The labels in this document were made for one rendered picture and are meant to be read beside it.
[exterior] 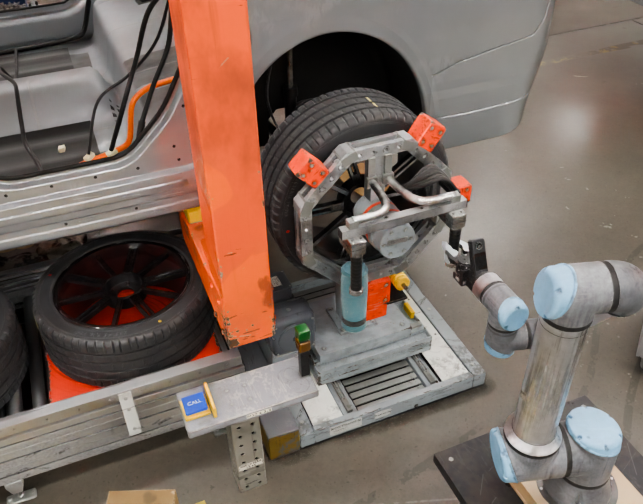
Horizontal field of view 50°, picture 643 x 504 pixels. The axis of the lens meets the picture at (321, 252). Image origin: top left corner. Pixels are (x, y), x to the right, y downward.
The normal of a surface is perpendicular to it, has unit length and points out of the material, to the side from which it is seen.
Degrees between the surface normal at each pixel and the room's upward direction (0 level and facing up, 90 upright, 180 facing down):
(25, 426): 90
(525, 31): 90
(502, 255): 0
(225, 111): 90
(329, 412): 0
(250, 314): 90
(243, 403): 0
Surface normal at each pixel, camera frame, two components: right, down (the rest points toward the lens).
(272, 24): 0.38, 0.56
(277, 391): -0.02, -0.79
